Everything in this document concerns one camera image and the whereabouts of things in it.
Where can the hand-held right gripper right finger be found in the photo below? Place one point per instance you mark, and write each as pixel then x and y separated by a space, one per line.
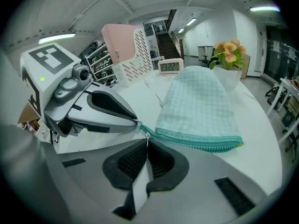
pixel 198 183

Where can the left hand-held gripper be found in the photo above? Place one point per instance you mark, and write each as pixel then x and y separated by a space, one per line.
pixel 46 78

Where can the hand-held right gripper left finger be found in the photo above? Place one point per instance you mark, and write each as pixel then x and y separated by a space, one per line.
pixel 93 169

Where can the mint green zipper pouch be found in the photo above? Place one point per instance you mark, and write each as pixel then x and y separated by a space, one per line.
pixel 196 106

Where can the white shelving rack with helmets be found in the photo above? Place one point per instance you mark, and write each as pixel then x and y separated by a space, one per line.
pixel 100 64

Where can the white perforated file holder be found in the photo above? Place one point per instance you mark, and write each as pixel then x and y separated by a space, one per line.
pixel 137 62

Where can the pink file box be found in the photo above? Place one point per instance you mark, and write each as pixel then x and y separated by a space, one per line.
pixel 119 43

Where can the white digital clock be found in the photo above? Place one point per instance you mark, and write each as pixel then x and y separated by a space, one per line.
pixel 170 66

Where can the brown staircase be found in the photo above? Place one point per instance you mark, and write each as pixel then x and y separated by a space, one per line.
pixel 168 46

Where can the ceiling tube light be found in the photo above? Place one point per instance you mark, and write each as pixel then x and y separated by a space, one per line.
pixel 57 38
pixel 191 21
pixel 181 30
pixel 264 8

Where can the black bag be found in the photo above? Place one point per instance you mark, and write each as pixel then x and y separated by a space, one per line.
pixel 275 97

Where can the wooden cabinet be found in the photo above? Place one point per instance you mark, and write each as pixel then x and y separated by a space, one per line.
pixel 246 66

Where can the white desk with clutter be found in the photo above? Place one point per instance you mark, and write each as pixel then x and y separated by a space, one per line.
pixel 283 85

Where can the orange flowers in white pot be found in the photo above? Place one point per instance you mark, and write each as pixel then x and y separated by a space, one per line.
pixel 227 55

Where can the dark glass door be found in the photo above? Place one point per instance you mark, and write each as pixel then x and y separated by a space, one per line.
pixel 280 52

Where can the grey fisheye camera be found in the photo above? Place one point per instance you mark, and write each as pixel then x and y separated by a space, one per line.
pixel 74 80

